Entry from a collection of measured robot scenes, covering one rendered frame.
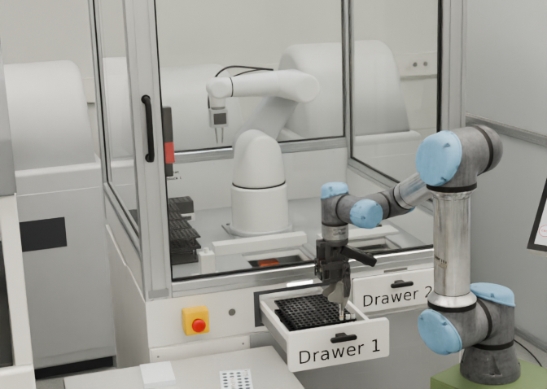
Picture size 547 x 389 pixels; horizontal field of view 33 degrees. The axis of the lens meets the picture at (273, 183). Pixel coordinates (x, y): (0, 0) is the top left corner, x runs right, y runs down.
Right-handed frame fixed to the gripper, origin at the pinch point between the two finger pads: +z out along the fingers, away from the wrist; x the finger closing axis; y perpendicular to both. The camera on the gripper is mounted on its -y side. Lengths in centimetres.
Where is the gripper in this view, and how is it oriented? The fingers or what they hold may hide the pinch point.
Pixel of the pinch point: (343, 304)
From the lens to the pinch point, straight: 265.8
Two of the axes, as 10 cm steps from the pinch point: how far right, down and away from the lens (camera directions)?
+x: 2.9, 2.3, -9.3
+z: 0.3, 9.7, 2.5
